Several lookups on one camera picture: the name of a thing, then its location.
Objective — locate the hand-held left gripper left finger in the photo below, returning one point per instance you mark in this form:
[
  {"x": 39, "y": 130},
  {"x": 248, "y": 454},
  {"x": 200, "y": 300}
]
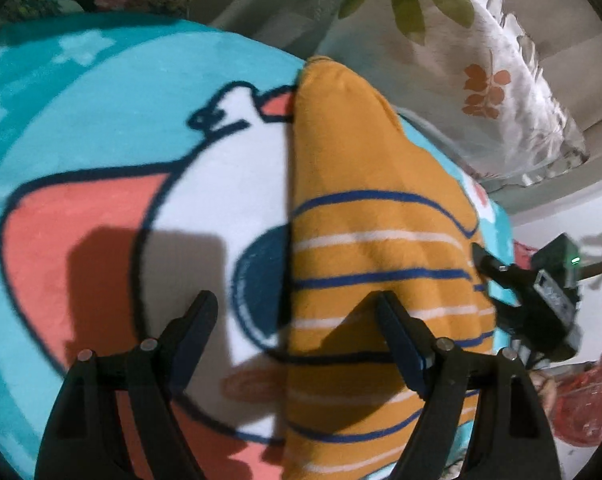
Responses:
[{"x": 193, "y": 337}]

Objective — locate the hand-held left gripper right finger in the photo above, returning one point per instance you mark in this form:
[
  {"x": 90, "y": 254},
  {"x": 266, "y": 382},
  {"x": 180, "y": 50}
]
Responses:
[{"x": 403, "y": 347}]

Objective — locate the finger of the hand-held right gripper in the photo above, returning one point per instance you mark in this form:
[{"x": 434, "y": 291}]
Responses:
[
  {"x": 511, "y": 317},
  {"x": 498, "y": 267}
]

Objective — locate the yellow striped shirt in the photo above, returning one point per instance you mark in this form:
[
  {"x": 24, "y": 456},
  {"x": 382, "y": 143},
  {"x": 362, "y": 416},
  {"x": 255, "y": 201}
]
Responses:
[{"x": 381, "y": 170}]

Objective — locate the person's right hand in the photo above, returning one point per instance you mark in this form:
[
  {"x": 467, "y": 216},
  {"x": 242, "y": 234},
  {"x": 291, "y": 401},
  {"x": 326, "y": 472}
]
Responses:
[{"x": 545, "y": 387}]

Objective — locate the red plastic bag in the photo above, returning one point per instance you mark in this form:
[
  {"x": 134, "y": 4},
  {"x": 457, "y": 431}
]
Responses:
[{"x": 591, "y": 400}]

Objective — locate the white floral pillow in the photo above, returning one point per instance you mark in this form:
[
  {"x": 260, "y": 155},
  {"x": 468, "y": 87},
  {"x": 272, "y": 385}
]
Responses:
[{"x": 481, "y": 60}]

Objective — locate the teal cartoon printed blanket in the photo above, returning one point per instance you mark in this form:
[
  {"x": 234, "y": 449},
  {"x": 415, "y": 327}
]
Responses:
[{"x": 106, "y": 110}]

